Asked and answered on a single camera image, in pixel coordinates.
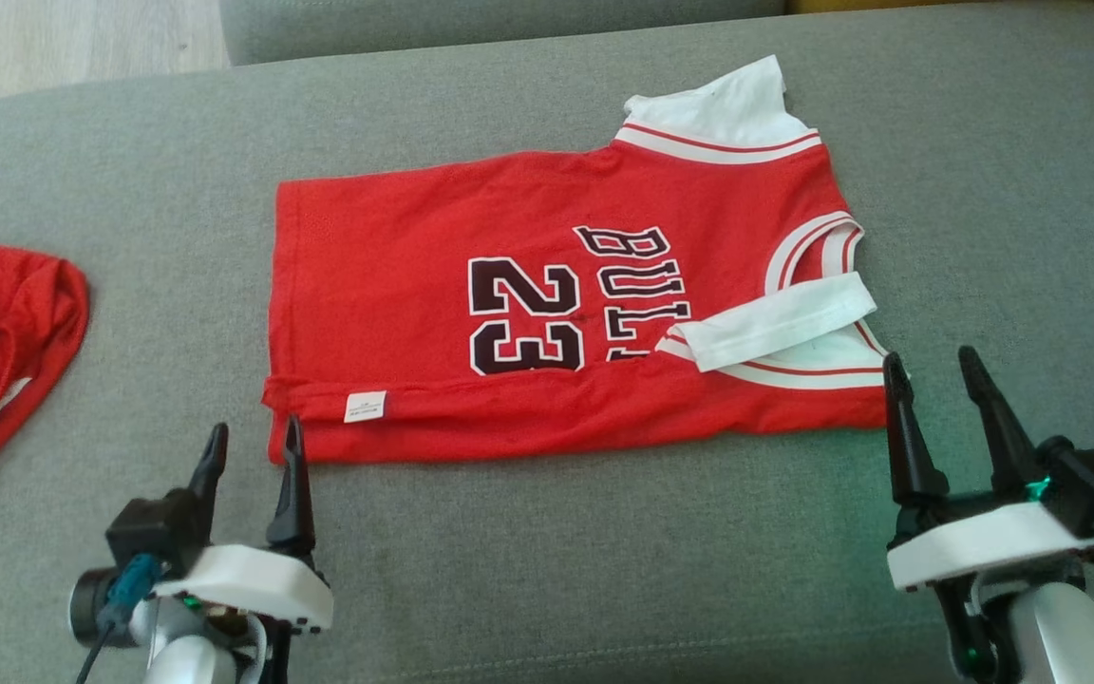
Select red mesh basketball shorts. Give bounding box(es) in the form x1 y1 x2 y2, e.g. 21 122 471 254
0 244 91 515

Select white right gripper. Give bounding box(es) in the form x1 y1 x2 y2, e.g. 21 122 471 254
881 346 1094 593

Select blue-plug left camera cable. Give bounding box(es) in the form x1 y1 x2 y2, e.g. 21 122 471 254
75 553 165 684

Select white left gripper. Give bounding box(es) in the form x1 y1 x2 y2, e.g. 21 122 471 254
152 415 335 635

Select red Bulls basketball jersey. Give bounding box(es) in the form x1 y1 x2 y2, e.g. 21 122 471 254
262 54 912 467

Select large grey sofa seat cushion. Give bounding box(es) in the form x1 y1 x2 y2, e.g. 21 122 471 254
0 0 1094 684

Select grey sofa back cushion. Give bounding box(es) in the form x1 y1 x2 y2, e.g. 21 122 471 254
217 0 788 67

